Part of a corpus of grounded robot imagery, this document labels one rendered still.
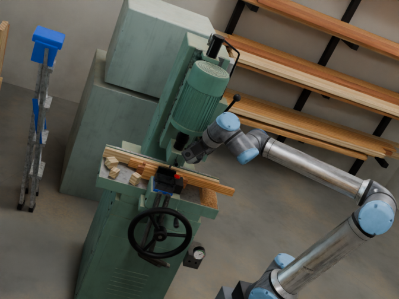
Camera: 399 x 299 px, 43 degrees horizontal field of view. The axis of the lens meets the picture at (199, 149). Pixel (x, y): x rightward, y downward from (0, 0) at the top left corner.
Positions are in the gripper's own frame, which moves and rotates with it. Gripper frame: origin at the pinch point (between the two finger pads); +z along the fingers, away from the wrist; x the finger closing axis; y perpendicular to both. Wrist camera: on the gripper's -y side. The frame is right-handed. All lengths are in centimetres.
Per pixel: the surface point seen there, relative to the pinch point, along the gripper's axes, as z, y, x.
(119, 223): 40.1, -24.0, -5.2
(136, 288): 72, -19, -36
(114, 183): 22.0, -24.9, 9.8
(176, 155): 9.6, 4.1, 6.9
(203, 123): -10.6, 11.9, 10.5
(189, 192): 20.7, 7.2, -10.6
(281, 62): 84, 209, 60
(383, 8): 39, 322, 59
